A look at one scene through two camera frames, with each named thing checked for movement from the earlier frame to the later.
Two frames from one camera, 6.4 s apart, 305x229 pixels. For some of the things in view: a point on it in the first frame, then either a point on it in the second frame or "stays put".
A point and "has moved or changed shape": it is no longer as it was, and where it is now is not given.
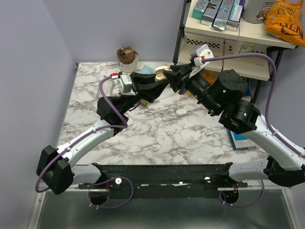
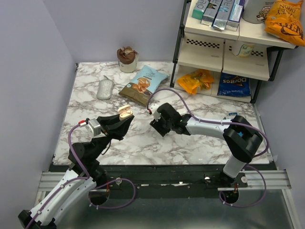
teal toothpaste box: x=198 y=11 stays put
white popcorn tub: x=256 y=11 stays put
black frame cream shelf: x=251 y=50 stays put
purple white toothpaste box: x=235 y=15 stays put
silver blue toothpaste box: x=224 y=12 stays put
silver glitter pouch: x=108 y=86 stays put
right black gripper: x=176 y=78 to x=156 y=125
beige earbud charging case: x=159 y=74 has moved or changed shape
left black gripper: x=145 y=88 to x=115 y=128
